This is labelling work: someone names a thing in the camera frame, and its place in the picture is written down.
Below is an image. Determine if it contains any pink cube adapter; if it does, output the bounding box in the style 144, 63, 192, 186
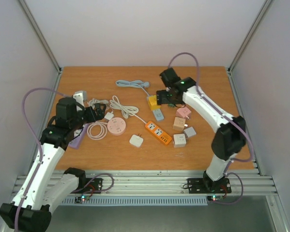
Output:
176, 107, 192, 119

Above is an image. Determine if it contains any yellow cube socket adapter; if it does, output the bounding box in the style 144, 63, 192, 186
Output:
147, 95, 161, 111

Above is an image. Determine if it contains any blue power strip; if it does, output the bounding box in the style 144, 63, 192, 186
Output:
115, 80, 165, 121

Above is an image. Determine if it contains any tan cube adapter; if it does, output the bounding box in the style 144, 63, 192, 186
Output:
172, 116, 188, 132

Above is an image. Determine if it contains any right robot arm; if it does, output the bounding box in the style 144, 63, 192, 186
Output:
156, 68, 246, 192

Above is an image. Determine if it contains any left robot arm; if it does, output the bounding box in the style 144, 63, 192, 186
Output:
0, 95, 106, 232

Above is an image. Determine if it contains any white flat plug adapter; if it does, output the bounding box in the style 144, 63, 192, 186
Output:
129, 134, 144, 148

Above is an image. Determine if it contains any purple power strip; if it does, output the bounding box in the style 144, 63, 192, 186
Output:
68, 124, 88, 149

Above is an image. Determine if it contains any pink round power strip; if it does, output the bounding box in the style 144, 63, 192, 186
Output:
87, 116, 126, 141

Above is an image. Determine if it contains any grey cube adapter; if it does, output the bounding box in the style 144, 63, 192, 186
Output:
183, 127, 197, 139

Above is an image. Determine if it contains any orange power strip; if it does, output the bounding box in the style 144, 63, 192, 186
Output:
145, 121, 172, 145

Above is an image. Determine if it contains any white cube socket adapter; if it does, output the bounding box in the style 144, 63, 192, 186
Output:
173, 133, 186, 148

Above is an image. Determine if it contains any white braided cable bundle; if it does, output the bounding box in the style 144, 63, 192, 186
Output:
86, 98, 111, 114

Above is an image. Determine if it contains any white orange-strip cord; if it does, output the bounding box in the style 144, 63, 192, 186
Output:
108, 95, 148, 124

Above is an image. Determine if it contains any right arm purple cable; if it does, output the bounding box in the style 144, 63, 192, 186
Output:
168, 52, 256, 206

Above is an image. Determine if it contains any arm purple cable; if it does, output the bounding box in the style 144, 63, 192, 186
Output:
168, 52, 256, 206
14, 87, 75, 230

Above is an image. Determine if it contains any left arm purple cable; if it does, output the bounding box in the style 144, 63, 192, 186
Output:
14, 87, 75, 230

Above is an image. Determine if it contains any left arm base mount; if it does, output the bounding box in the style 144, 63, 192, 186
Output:
80, 178, 103, 194

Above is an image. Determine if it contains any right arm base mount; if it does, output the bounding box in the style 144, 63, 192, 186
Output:
182, 178, 232, 194

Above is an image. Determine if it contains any blue cable tray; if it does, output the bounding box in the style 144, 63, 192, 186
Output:
61, 195, 208, 207

